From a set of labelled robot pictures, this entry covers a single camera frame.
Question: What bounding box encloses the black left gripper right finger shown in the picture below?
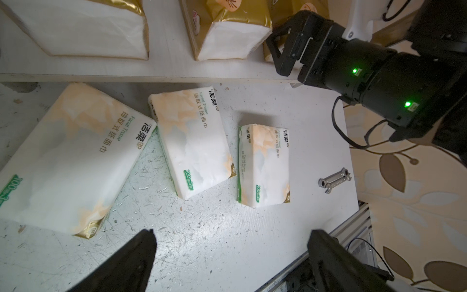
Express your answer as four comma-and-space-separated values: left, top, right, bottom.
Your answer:
308, 229, 393, 292

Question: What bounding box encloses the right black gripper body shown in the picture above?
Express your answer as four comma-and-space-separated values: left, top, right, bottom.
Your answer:
266, 10, 345, 88

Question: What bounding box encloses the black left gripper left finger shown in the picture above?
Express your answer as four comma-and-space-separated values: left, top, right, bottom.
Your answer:
70, 229, 157, 292

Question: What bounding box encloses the gold tissue pack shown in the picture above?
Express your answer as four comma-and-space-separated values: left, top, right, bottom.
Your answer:
180, 0, 272, 62
1, 1, 150, 60
262, 0, 330, 63

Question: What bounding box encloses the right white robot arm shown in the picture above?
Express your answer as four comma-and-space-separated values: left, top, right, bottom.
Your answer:
266, 1, 467, 292

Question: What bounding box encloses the white tissue pack left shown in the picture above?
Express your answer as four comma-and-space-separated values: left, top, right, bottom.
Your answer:
1, 83, 156, 238

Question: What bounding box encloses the white tissue pack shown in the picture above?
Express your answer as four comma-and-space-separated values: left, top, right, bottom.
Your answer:
238, 124, 291, 208
148, 86, 237, 200
1, 83, 156, 238

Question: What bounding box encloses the white tissue pack right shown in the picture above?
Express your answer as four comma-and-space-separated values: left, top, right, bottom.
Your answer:
238, 124, 291, 208

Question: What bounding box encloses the white two-tier shelf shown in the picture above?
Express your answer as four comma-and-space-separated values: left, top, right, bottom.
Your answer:
1, 1, 299, 83

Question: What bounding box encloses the white tissue pack middle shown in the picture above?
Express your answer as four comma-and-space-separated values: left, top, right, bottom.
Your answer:
148, 86, 237, 200

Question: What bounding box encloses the silver wrench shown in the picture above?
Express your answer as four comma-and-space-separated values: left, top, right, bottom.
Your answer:
318, 167, 352, 194

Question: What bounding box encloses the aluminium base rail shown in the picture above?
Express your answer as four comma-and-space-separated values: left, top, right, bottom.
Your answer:
259, 202, 395, 292

